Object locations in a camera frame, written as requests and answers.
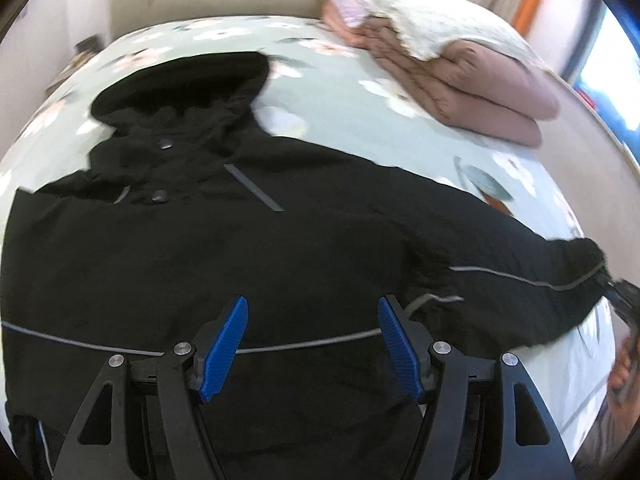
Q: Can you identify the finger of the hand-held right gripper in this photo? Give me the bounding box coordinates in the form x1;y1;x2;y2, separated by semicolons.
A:
607;280;640;331

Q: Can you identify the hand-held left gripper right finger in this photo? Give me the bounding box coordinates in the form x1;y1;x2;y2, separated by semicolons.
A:
377;294;576;480

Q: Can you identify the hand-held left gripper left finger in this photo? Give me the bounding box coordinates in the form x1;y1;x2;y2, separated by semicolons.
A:
52;296;249;480

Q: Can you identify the black hooded jacket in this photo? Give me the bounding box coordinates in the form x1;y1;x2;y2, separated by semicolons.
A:
0;51;613;480

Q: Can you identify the person's right forearm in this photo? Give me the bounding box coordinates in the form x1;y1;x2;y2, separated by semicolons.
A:
570;400;640;480

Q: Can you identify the person's right hand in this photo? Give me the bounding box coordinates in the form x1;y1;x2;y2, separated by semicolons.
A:
609;335;640;403

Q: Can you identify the beige window ledge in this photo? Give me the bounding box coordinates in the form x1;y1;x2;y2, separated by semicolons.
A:
520;57;640;261

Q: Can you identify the window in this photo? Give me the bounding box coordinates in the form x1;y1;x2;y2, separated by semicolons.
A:
575;5;640;136

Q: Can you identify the folded brown quilt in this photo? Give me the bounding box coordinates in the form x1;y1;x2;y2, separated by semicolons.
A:
320;7;561;148

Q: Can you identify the bed with floral sheet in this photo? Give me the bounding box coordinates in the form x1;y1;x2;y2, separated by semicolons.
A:
0;14;618;461

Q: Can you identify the cream textured pillow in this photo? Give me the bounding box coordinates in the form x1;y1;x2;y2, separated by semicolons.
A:
350;0;551;68

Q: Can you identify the small bedside table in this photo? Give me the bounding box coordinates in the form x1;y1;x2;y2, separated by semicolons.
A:
74;34;104;57

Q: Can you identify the pink patterned pillow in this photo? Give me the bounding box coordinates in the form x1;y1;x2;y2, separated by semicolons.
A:
319;0;373;28

